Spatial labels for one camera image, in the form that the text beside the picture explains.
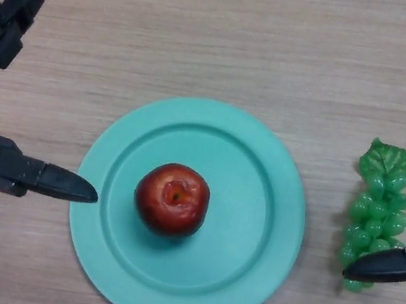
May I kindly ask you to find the red apple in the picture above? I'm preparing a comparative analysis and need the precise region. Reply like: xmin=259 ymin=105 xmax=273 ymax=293
xmin=128 ymin=156 xmax=216 ymax=244

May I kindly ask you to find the green round plate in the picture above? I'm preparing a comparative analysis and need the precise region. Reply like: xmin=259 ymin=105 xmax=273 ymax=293
xmin=54 ymin=80 xmax=324 ymax=304

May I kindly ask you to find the green plastic grape bunch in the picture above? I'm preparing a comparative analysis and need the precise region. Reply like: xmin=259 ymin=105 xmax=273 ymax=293
xmin=332 ymin=134 xmax=406 ymax=301

